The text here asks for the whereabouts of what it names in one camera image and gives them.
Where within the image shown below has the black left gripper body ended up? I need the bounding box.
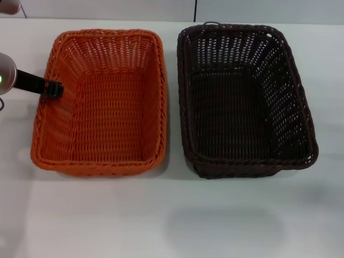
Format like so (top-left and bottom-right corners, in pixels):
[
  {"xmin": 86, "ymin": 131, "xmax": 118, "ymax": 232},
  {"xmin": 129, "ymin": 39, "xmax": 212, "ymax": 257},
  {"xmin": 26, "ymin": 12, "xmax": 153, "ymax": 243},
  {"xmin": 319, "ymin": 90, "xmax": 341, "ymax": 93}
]
[{"xmin": 15, "ymin": 69, "xmax": 49, "ymax": 95}]

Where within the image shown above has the orange woven plastic basket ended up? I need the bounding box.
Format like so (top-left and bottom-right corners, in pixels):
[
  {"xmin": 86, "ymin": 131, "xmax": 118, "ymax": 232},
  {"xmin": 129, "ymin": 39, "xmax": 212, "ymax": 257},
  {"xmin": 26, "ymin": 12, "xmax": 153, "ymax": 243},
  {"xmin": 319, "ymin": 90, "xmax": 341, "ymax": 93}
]
[{"xmin": 30, "ymin": 28, "xmax": 169, "ymax": 177}]

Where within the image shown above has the dark brown woven basket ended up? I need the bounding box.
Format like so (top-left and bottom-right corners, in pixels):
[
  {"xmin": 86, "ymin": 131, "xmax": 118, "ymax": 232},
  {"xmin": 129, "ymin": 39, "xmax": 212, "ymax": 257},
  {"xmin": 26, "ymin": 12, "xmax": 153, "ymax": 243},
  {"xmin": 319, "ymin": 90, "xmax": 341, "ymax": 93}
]
[{"xmin": 176, "ymin": 21, "xmax": 320, "ymax": 180}]

